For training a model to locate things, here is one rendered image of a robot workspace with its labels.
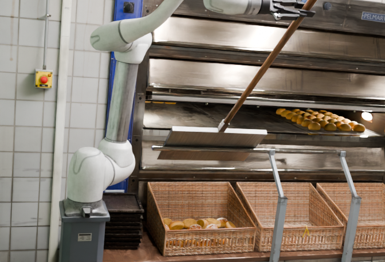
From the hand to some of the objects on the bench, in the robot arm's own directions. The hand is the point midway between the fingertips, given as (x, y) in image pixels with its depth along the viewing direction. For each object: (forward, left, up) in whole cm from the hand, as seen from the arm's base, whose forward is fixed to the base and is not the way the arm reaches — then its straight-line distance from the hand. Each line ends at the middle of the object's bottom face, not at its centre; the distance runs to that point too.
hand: (305, 9), depth 210 cm
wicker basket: (+59, +96, -138) cm, 178 cm away
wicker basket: (0, +96, -138) cm, 168 cm away
